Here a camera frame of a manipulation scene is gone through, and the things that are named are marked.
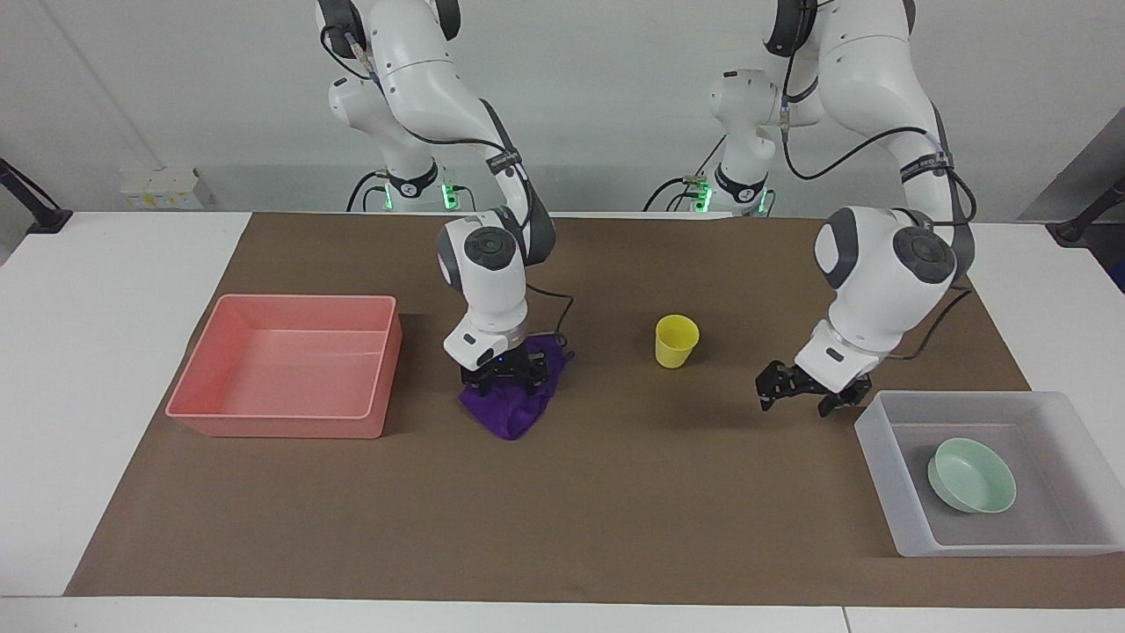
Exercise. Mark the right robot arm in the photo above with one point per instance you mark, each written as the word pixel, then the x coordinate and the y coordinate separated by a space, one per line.
pixel 422 79

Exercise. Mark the purple cloth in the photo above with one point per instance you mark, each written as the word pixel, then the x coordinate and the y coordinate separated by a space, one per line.
pixel 514 409

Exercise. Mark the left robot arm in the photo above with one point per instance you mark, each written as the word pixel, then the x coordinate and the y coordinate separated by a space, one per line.
pixel 870 79

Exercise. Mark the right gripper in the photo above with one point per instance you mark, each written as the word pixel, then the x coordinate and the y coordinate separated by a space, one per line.
pixel 517 359

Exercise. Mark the black stand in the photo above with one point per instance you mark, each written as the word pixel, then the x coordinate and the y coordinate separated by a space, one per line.
pixel 31 207
pixel 1085 220

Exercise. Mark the white box with yellow marks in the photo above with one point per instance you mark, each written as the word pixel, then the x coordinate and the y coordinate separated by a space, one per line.
pixel 163 187

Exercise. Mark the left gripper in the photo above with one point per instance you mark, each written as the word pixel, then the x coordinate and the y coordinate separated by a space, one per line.
pixel 809 380

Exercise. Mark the pink plastic bin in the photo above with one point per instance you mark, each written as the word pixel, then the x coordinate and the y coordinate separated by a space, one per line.
pixel 290 365

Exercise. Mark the light green bowl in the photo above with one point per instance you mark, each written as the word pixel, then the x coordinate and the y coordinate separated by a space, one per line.
pixel 971 475

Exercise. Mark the yellow plastic cup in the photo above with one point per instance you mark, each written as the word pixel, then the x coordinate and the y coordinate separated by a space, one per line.
pixel 675 341

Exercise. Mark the translucent plastic bin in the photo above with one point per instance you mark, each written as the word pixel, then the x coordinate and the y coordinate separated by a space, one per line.
pixel 1002 479

